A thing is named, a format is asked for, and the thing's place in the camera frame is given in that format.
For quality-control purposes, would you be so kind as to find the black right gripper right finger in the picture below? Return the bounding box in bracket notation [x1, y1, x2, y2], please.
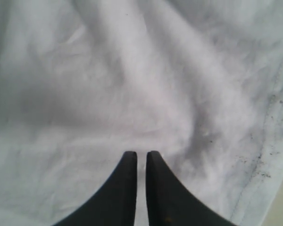
[146, 151, 233, 226]

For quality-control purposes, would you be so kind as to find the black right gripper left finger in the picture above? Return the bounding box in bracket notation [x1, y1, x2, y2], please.
[56, 151, 137, 226]

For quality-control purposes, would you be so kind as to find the white t-shirt with red logo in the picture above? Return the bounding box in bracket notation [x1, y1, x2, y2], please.
[0, 0, 283, 226]

